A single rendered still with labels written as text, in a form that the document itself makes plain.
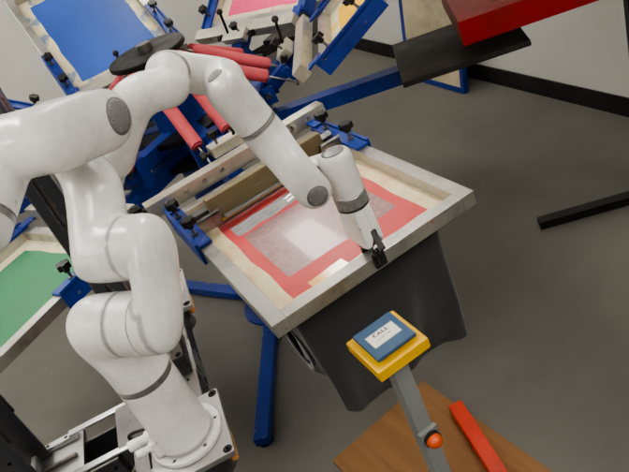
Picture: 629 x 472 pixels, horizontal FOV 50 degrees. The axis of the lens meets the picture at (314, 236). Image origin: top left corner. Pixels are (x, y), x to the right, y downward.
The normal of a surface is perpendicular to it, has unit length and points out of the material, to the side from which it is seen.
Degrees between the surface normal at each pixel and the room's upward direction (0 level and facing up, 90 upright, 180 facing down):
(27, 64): 90
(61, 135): 83
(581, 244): 0
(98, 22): 32
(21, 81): 90
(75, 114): 73
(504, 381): 0
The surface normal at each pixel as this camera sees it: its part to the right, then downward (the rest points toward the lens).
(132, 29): -0.04, -0.47
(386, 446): -0.34, -0.77
